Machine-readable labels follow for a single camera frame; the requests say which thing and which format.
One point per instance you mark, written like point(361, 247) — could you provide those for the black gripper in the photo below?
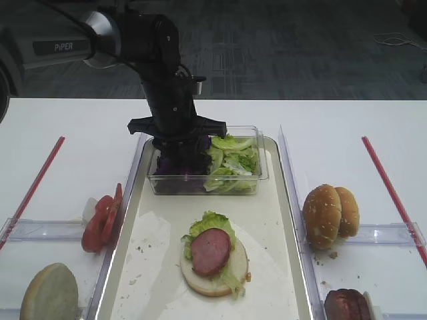
point(195, 157)

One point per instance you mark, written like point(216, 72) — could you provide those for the clear acrylic rack arm left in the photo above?
point(33, 230)

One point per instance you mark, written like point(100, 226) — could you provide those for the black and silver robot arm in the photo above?
point(146, 43)

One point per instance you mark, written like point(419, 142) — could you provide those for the green lettuce leaves in container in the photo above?
point(234, 165)

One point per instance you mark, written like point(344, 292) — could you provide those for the red tomato slices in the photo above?
point(98, 231)

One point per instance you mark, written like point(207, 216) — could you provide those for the lettuce leaf on bun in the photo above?
point(207, 226)

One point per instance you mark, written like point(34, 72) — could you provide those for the brown meat patty slices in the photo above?
point(346, 304)

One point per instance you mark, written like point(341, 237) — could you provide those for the purple cabbage in container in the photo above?
point(179, 145)

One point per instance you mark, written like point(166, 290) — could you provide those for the clear plastic salad container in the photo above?
point(193, 184)

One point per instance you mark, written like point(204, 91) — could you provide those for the pink ham slice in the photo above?
point(210, 252)

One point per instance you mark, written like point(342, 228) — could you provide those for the metal serving tray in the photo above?
point(231, 281)

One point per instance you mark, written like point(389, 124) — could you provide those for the bottom bun on tray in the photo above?
point(213, 266)

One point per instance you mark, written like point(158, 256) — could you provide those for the white parchment paper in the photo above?
point(151, 284)

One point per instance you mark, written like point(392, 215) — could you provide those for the sesame bun top front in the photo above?
point(322, 213)

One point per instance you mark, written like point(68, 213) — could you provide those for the sesame bun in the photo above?
point(350, 220)
point(322, 213)

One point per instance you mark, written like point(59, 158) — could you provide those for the red strip left side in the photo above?
point(30, 192)

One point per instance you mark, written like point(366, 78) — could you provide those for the red strip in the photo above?
point(30, 192)
point(396, 200)

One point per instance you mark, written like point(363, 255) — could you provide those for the sesame bun top rear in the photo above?
point(350, 220)

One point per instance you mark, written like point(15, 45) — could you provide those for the red strip right side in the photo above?
point(396, 200)

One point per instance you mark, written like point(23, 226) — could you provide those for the bun half lower left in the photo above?
point(52, 294)

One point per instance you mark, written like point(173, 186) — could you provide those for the clear acrylic divider rail left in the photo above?
point(94, 305)

